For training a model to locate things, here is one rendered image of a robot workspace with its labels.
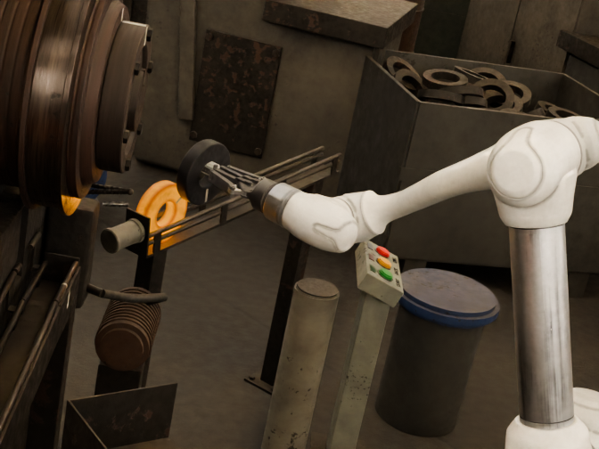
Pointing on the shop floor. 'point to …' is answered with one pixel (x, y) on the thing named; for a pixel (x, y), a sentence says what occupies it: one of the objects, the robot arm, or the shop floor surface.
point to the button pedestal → (361, 349)
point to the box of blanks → (411, 167)
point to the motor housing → (125, 343)
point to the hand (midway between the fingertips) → (205, 166)
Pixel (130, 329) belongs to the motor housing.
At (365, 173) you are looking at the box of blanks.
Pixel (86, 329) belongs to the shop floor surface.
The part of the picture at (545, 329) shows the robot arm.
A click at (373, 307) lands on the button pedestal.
